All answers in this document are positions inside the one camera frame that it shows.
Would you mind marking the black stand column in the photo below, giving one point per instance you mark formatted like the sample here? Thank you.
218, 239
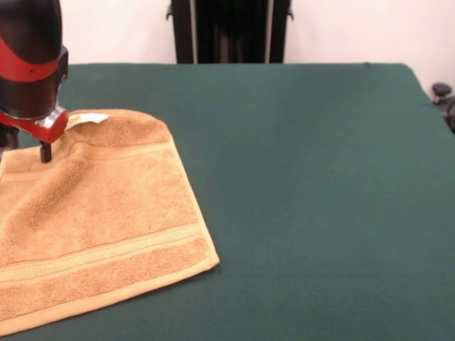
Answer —
231, 32

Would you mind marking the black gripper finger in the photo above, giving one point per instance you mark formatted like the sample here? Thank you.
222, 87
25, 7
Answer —
45, 152
9, 136

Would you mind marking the dark green table cloth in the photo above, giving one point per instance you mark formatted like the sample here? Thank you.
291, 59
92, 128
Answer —
320, 177

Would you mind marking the tan terry towel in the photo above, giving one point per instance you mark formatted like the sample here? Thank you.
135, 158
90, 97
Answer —
99, 213

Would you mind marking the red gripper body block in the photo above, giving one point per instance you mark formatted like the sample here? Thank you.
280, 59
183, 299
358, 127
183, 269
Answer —
53, 129

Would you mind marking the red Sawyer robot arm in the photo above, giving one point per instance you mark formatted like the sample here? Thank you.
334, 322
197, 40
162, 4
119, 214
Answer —
28, 71

